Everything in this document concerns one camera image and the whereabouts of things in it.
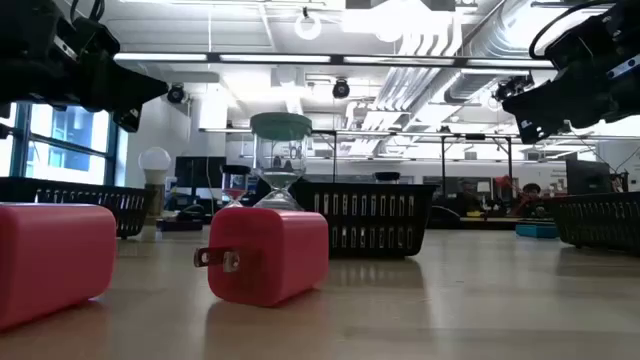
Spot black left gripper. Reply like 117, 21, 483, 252
29, 17, 170, 134

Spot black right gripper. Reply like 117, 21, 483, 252
501, 0, 640, 146

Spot red sand hourglass black caps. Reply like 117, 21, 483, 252
220, 164, 252, 209

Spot teal sand hourglass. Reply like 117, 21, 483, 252
249, 111, 314, 212

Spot pink USB wall charger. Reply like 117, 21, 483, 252
0, 202, 119, 332
193, 206, 331, 308

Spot black ceiling spotlight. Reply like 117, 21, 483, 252
492, 73, 536, 104
166, 83, 188, 106

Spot white light bulb on base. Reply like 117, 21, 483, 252
137, 146, 174, 227

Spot person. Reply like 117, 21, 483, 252
514, 182, 546, 217

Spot black computer monitor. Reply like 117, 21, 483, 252
565, 158, 613, 196
174, 155, 228, 201

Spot black slotted plastic basket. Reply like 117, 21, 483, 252
289, 179, 441, 260
0, 176, 150, 240
546, 191, 640, 254

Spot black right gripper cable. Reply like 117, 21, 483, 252
528, 0, 617, 61

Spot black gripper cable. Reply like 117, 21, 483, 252
528, 0, 617, 61
68, 0, 107, 22

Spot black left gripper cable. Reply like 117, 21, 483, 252
68, 0, 107, 22

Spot black metal rack frame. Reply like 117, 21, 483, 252
310, 129, 514, 185

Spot white ring light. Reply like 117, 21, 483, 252
293, 7, 323, 42

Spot black overhead frame bar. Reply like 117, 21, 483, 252
113, 51, 555, 71

